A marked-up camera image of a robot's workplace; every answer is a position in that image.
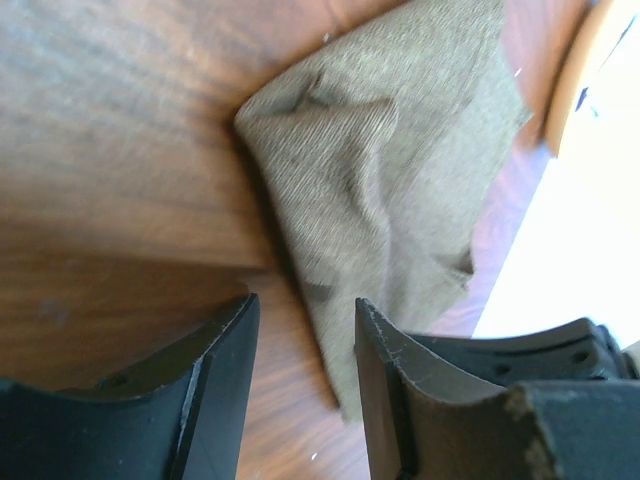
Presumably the brown cloth napkin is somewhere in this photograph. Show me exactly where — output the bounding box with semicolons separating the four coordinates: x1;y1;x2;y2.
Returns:
234;1;529;422

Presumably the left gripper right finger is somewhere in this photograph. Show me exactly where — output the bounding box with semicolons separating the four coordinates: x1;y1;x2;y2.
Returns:
355;299;639;479

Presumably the yellow round plate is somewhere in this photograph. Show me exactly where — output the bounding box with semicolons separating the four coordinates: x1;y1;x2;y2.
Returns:
544;0;639;157

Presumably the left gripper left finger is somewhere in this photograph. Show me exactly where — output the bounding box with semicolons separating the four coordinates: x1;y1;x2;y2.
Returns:
1;294;260;479

